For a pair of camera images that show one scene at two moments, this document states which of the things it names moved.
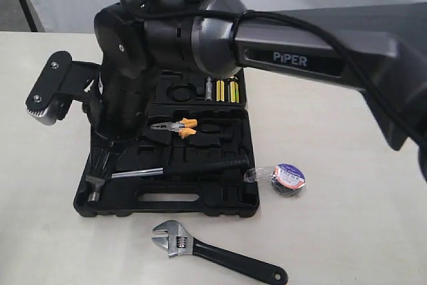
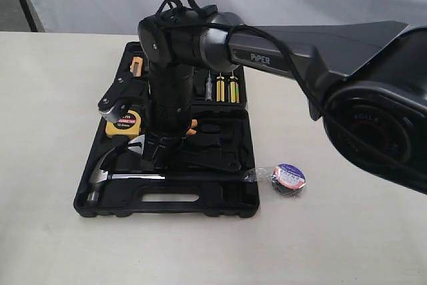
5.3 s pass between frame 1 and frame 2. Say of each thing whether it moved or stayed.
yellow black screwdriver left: stayed
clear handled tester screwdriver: stayed
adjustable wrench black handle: moved
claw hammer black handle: moved
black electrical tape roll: stayed
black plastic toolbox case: stayed
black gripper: moved
